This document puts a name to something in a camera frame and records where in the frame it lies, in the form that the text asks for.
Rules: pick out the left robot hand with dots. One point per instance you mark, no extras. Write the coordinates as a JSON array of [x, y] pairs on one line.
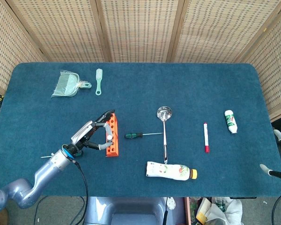
[[84, 133]]

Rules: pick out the teal and black screwdriver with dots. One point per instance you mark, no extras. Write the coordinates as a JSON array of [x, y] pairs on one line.
[[46, 156]]

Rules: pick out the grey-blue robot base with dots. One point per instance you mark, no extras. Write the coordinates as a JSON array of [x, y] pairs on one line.
[[131, 211]]

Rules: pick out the orange tool holder block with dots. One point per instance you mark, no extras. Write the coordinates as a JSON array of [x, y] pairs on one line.
[[113, 150]]

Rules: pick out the green and black screwdriver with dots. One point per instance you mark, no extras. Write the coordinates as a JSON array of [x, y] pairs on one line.
[[133, 135]]

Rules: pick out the green dustpan in plastic bag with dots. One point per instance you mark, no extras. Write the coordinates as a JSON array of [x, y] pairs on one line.
[[66, 84]]

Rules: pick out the green brush with white bristles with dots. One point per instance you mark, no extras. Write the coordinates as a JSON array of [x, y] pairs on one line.
[[98, 75]]

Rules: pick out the small white and green bottle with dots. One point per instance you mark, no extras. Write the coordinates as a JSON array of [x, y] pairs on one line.
[[230, 122]]

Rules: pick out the blue carpet table cover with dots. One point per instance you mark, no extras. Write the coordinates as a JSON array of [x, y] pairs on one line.
[[140, 89]]

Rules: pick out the white plastic bag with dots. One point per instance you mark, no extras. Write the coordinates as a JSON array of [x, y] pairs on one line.
[[229, 211]]

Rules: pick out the white marker with red cap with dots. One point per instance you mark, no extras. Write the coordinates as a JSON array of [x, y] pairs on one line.
[[206, 140]]

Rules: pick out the white drink bottle, yellow cap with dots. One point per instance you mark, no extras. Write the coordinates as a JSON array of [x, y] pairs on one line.
[[168, 171]]

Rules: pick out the brown wooden box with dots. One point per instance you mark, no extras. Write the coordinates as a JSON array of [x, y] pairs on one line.
[[187, 211]]

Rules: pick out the white perforated metal plate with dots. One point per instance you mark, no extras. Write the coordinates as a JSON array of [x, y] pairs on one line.
[[171, 204]]

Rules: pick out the woven wicker folding screen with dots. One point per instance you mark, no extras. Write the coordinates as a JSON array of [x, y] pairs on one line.
[[140, 28]]

